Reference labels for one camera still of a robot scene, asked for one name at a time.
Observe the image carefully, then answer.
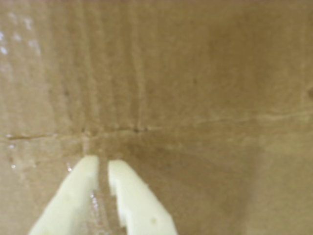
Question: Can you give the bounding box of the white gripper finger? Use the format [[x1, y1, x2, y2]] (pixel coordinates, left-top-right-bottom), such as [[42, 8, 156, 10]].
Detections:
[[28, 155, 99, 235], [108, 160, 178, 235]]

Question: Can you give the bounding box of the brown cardboard sheet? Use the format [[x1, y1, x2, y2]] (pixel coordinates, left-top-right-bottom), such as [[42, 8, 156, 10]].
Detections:
[[0, 0, 313, 235]]

